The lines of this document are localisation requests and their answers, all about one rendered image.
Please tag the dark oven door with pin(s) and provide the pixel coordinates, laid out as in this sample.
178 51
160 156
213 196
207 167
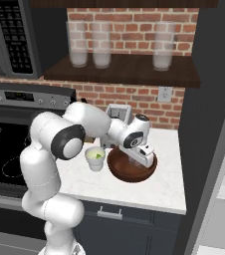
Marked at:
5 222

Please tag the grey stove control panel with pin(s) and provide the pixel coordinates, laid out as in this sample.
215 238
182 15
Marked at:
18 96

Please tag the narrow dark blue cupboard front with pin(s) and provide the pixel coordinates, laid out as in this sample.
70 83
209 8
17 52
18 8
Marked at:
166 232

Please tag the black hob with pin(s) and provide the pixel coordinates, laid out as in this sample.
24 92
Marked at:
3 149

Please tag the grey microwave oven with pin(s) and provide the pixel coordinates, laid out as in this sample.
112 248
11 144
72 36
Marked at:
13 36

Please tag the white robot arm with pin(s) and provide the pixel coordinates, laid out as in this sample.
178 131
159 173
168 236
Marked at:
41 166

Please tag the silver toaster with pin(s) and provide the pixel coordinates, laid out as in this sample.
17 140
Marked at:
119 112

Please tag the grey fridge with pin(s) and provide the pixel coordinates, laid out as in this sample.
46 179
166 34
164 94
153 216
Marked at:
217 199

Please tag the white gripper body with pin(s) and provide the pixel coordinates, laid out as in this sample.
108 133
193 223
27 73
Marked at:
145 160

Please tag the pale ice cube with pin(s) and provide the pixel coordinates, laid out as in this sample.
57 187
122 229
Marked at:
133 162

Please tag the grey wall socket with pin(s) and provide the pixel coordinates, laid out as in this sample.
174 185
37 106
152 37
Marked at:
165 94

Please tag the dark tall cupboard panel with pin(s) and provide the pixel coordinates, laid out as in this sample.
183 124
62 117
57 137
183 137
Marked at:
210 50

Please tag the grey stove knob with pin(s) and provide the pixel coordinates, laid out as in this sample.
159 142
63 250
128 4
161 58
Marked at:
0 98
65 103
53 103
41 102

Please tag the white glass of lemonade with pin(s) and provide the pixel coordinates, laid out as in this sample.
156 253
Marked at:
94 163

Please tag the dark wooden cupboard underside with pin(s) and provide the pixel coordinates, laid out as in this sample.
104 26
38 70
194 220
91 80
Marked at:
124 3

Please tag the dark blue drawer front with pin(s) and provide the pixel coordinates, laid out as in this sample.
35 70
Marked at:
134 215

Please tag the clear tall glass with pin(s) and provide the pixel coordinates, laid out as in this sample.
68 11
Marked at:
77 43
163 46
101 45

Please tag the dark wooden shelf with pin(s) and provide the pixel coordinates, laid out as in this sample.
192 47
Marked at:
127 71

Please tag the brown wooden bowl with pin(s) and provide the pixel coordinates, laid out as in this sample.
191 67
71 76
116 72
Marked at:
131 174

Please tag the dark blue cupboard door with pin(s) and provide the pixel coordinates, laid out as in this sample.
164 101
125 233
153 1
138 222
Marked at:
117 240

